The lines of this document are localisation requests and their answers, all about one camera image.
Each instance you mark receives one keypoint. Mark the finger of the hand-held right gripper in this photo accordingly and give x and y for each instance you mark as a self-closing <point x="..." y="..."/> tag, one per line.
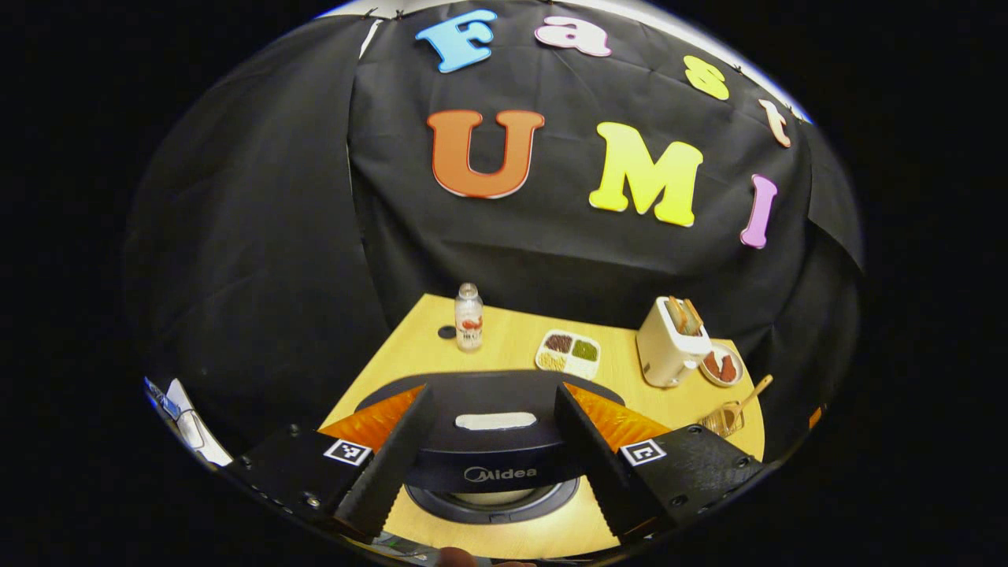
<point x="816" y="417"/>

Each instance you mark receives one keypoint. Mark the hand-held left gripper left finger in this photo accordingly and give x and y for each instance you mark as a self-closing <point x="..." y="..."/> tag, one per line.
<point x="394" y="465"/>

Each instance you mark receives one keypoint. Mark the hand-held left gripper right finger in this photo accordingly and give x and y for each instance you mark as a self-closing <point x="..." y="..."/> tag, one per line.
<point x="591" y="465"/>

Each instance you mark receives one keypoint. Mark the wooden spoon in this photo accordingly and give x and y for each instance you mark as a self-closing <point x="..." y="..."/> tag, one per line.
<point x="752" y="391"/>

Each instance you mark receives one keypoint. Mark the black rice cooker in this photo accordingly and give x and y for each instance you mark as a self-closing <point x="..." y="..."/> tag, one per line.
<point x="488" y="465"/>

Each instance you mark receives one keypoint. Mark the white round plate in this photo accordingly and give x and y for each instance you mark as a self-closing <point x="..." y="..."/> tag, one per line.
<point x="732" y="382"/>

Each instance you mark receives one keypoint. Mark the white divided tray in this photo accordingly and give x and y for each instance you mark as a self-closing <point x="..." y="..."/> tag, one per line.
<point x="587" y="368"/>

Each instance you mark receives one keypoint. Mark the brown meat piece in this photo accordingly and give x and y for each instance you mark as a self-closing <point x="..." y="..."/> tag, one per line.
<point x="713" y="365"/>
<point x="729" y="369"/>

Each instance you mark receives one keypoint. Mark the green beans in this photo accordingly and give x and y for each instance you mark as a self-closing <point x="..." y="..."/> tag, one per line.
<point x="585" y="349"/>

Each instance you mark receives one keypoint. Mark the brown beans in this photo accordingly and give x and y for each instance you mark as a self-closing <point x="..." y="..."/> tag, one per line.
<point x="559" y="342"/>

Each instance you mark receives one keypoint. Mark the white toaster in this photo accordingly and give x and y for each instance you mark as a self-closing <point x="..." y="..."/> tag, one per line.
<point x="665" y="354"/>

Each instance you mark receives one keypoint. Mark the black bottle cap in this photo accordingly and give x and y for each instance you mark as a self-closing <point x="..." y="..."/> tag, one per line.
<point x="447" y="332"/>

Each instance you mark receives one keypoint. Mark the toast bread slice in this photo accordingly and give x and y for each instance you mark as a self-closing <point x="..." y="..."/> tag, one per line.
<point x="676" y="313"/>
<point x="693" y="316"/>

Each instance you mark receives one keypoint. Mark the small clear bottle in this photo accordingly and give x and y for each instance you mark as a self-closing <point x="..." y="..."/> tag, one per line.
<point x="469" y="323"/>

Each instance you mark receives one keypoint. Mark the white side table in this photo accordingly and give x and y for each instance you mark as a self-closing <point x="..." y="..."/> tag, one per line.
<point x="201" y="441"/>

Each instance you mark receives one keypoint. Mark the black backdrop cloth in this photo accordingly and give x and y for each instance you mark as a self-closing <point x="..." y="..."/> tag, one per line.
<point x="276" y="236"/>

